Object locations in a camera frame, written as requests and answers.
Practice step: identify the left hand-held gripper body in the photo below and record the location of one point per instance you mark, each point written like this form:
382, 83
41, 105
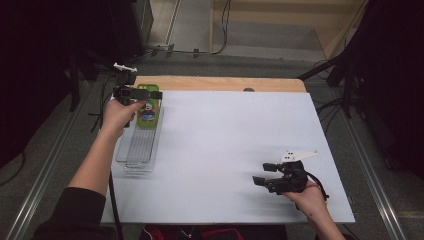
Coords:
125, 93

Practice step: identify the white table board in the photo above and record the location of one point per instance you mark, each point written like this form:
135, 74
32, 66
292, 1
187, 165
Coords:
233, 133

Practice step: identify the clear plastic container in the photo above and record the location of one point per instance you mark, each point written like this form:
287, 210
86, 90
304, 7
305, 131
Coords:
141, 150

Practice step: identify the black metal stand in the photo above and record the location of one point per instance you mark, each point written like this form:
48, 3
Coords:
348, 93
74, 86

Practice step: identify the person's right hand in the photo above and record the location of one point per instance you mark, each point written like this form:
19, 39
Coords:
310, 200

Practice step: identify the person's red garment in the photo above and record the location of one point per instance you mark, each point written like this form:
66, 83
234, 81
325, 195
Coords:
226, 235

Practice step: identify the dark cabinet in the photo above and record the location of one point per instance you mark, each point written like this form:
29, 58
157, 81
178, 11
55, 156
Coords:
130, 30

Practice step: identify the black curtain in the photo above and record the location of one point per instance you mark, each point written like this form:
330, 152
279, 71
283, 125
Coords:
393, 83
33, 66

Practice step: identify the light wooden frame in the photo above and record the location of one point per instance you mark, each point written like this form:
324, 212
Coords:
266, 10

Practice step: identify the person's left hand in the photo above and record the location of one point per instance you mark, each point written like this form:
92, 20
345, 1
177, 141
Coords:
116, 116

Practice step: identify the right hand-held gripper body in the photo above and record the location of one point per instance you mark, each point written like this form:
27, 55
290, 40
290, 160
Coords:
293, 180

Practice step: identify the green cartoon phone case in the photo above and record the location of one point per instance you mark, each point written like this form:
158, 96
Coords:
148, 116

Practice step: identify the wooden table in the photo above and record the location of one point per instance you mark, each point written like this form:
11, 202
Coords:
216, 83

